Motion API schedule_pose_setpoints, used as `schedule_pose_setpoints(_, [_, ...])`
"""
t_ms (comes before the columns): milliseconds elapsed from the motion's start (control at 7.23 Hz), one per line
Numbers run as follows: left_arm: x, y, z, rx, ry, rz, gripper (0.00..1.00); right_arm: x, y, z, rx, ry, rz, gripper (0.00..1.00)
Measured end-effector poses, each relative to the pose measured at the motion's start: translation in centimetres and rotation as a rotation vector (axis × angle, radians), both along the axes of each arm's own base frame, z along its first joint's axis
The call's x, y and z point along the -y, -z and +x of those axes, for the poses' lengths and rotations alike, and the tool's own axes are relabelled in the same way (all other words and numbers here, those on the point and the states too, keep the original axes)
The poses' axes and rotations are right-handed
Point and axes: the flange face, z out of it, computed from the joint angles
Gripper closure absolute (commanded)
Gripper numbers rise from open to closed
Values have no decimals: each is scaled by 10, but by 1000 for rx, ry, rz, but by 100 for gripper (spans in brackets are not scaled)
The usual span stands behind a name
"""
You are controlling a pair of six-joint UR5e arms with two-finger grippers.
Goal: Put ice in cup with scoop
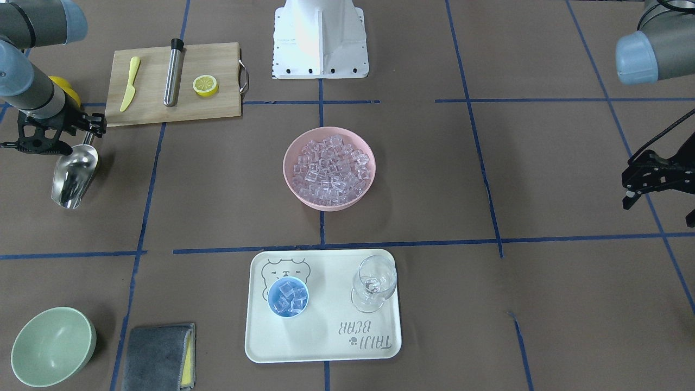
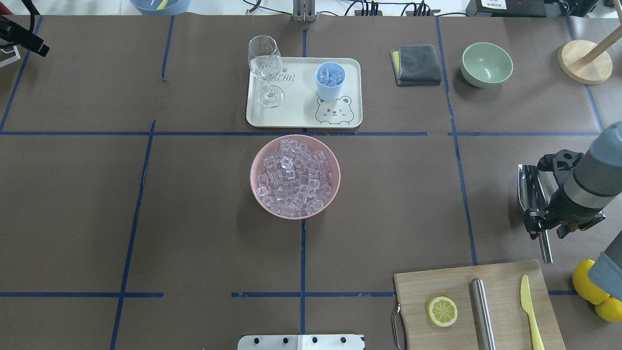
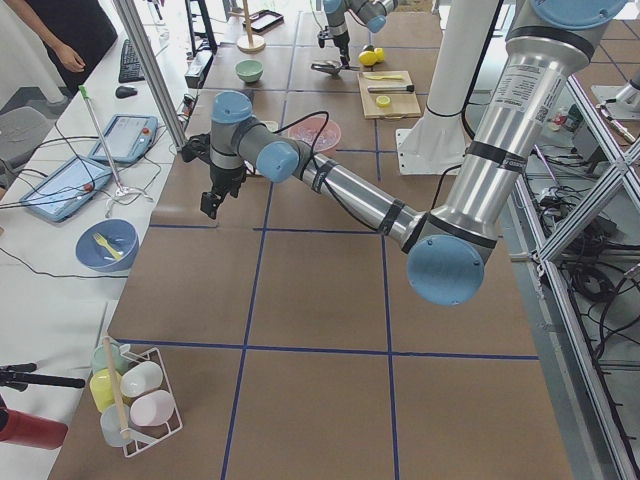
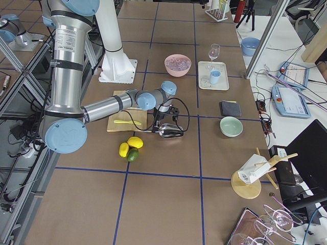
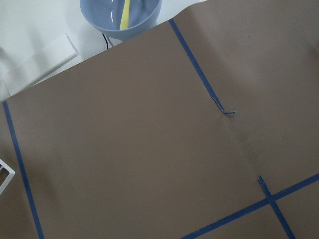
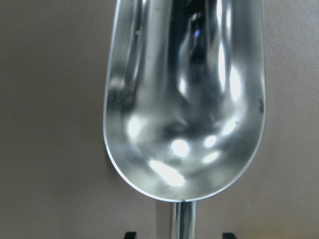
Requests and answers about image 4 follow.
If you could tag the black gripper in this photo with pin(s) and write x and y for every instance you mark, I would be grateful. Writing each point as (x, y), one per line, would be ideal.
(160, 116)

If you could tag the steel ice scoop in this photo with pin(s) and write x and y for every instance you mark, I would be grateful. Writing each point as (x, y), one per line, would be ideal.
(168, 131)

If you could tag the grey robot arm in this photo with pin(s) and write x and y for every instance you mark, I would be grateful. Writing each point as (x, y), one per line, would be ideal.
(63, 127)

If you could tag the clear ice cubes pile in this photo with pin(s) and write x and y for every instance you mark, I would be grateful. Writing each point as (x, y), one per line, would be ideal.
(178, 63)

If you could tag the light blue plastic cup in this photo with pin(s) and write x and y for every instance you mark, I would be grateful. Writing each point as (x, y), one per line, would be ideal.
(214, 76)

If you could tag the yellow plastic knife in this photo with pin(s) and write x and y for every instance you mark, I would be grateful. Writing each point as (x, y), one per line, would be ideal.
(116, 121)

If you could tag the wooden cutting board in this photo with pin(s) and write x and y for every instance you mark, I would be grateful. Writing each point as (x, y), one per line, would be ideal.
(136, 114)

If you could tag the whole yellow lemon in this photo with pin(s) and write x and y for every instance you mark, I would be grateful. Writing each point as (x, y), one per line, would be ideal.
(135, 142)

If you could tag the green lime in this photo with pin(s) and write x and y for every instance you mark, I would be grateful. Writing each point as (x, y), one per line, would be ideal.
(132, 155)

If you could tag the pink bowl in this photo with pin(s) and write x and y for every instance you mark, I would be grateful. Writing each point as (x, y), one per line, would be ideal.
(177, 73)

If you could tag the cream bear tray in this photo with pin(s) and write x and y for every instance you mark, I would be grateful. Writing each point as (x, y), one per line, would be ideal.
(203, 76)

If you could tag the grey folded cloth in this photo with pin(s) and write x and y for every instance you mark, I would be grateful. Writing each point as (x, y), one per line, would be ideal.
(228, 108)

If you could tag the green ceramic bowl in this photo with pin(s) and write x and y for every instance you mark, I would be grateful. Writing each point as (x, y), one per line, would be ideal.
(231, 126)

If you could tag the clear wine glass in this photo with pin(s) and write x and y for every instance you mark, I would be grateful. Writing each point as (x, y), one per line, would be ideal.
(213, 54)

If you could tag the black power strip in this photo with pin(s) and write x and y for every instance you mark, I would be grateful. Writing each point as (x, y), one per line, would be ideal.
(265, 118)

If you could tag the white carton on stand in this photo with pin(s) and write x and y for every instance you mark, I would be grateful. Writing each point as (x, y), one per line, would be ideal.
(254, 168)

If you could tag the blue bowl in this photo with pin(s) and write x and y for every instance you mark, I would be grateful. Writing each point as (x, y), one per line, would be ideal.
(249, 46)

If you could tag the wooden mug tree stand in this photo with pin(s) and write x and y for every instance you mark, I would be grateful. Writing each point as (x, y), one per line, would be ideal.
(251, 191)

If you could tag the blue teach pendant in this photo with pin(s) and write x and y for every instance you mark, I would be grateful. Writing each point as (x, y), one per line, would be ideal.
(289, 102)
(294, 74)

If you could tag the black tripod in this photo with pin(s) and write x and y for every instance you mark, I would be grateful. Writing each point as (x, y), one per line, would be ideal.
(249, 13)

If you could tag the black laptop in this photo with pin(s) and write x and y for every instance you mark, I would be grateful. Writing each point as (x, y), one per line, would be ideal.
(310, 145)

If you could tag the upturned wine glass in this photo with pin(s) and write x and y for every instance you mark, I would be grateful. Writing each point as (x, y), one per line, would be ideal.
(278, 222)

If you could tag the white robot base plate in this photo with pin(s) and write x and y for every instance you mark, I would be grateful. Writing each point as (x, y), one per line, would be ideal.
(111, 73)

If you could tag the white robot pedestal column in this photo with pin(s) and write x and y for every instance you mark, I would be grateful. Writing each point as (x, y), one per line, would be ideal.
(108, 26)

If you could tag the white wire rack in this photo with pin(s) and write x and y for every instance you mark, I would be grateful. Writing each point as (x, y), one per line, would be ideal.
(218, 9)

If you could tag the aluminium camera post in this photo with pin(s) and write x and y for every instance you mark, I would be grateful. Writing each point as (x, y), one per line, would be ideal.
(276, 15)

